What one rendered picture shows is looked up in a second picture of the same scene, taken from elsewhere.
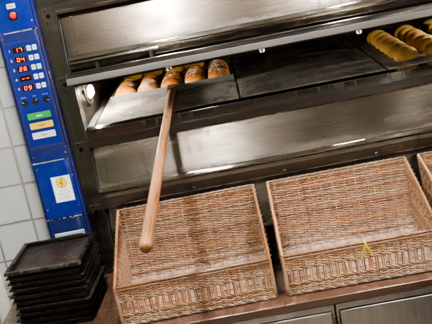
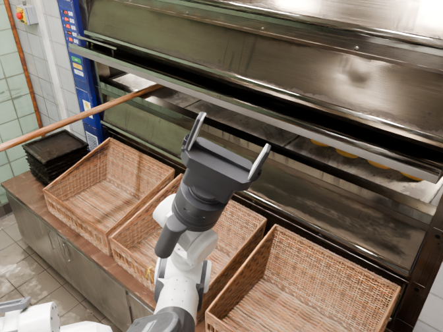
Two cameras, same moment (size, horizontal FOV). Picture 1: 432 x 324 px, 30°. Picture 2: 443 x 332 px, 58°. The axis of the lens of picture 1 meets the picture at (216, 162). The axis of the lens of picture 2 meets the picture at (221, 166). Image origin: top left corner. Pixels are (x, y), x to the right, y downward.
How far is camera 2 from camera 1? 2.27 m
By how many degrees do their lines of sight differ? 38
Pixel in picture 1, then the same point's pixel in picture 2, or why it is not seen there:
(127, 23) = (118, 20)
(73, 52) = (90, 27)
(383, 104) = (267, 171)
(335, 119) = not seen: hidden behind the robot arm
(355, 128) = not seen: hidden behind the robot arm
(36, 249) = (62, 136)
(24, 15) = not seen: outside the picture
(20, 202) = (76, 103)
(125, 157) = (118, 109)
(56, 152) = (84, 86)
